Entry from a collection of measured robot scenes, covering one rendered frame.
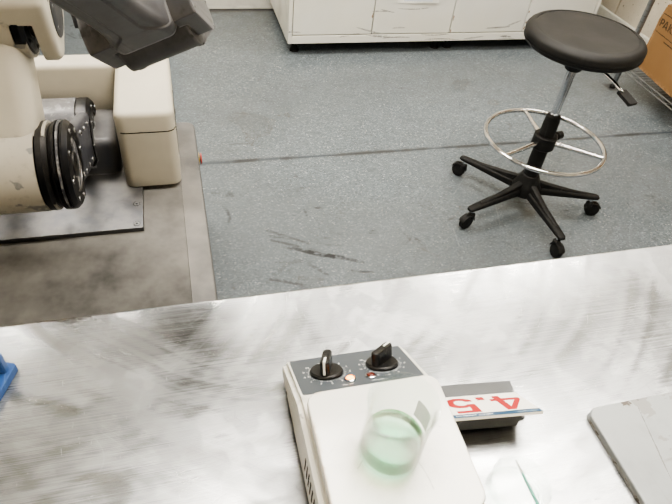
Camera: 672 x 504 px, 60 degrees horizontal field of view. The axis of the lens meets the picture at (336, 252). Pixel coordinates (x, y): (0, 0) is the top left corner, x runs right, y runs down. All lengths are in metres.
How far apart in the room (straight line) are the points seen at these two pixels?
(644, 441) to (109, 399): 0.53
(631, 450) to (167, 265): 0.94
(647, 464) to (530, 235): 1.49
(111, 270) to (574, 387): 0.93
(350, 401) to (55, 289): 0.88
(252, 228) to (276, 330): 1.26
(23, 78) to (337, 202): 1.16
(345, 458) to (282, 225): 1.48
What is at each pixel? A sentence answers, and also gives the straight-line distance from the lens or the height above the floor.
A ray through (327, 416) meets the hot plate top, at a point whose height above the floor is 0.84.
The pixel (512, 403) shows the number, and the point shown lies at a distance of 0.62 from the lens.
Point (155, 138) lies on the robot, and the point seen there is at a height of 0.51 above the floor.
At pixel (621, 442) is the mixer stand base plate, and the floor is 0.76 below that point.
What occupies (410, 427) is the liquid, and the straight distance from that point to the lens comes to 0.48.
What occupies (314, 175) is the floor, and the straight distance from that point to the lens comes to 2.13.
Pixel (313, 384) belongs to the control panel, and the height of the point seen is 0.81.
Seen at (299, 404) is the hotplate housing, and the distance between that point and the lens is 0.53.
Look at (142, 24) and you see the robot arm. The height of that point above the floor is 1.05.
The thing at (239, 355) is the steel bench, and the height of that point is 0.75.
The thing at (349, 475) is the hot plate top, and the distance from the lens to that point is 0.47.
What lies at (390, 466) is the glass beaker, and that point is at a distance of 0.46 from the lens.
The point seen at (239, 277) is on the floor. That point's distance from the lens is 1.74.
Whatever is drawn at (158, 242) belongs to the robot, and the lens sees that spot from 1.33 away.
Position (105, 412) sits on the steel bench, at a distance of 0.62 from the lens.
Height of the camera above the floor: 1.27
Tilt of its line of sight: 44 degrees down
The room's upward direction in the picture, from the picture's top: 7 degrees clockwise
